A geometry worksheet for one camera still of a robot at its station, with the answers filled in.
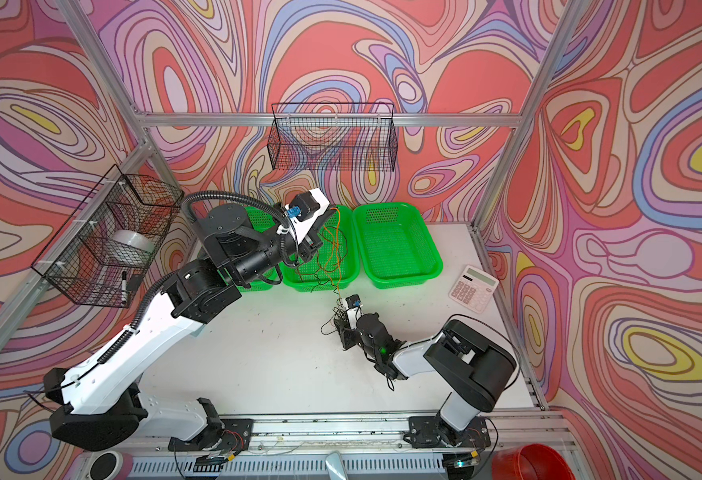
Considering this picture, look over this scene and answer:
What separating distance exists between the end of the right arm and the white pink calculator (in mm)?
371

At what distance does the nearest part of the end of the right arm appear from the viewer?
682 mm

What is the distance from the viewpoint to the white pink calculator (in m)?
0.98
